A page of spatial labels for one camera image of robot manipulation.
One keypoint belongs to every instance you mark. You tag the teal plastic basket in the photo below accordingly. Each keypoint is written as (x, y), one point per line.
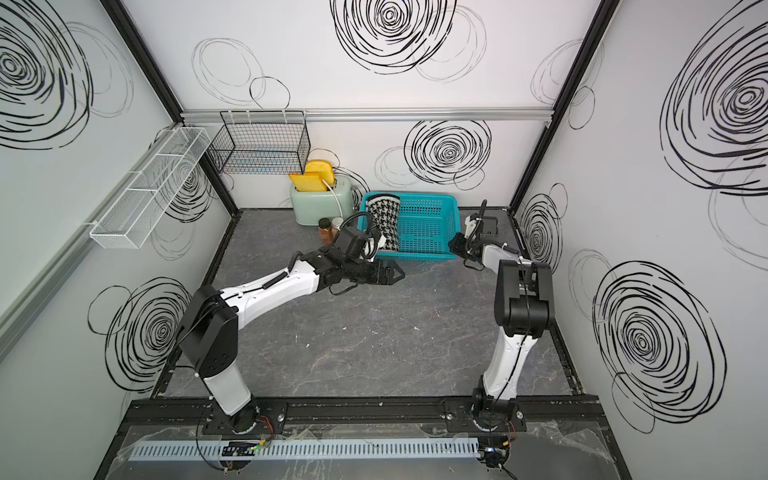
(426, 223)

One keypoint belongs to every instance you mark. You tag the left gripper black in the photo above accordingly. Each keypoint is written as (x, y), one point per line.
(387, 272)

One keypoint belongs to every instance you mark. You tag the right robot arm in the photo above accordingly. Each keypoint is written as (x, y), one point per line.
(523, 309)

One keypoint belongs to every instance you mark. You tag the dark brown spice jar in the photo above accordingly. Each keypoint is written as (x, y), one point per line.
(325, 230)

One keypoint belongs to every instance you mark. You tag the yellow toast slice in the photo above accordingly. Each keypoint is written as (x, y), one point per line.
(308, 182)
(323, 168)

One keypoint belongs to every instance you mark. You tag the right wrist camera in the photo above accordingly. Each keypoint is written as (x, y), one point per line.
(470, 223)

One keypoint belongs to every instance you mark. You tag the black wire wall basket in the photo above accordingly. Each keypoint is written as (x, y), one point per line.
(263, 142)

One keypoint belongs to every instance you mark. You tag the black white patterned knit scarf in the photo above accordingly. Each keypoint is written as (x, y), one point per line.
(385, 209)

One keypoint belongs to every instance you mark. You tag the yellow toast slice front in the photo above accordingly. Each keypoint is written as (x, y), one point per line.
(308, 182)

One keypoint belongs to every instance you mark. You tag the white wire wall shelf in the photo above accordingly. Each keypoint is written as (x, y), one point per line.
(169, 184)

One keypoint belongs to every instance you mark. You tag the mint green toaster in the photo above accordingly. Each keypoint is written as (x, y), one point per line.
(309, 208)

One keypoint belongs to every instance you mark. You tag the white slotted cable duct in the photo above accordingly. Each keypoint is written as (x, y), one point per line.
(309, 449)

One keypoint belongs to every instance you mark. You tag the yellow toast slice back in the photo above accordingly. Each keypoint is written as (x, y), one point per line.
(323, 168)

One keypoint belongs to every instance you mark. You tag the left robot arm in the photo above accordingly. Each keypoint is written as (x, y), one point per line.
(209, 332)

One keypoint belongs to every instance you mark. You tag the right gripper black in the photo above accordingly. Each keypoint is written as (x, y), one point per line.
(457, 247)

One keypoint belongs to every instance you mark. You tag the light brown spice jar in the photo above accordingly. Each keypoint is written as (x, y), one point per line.
(336, 225)

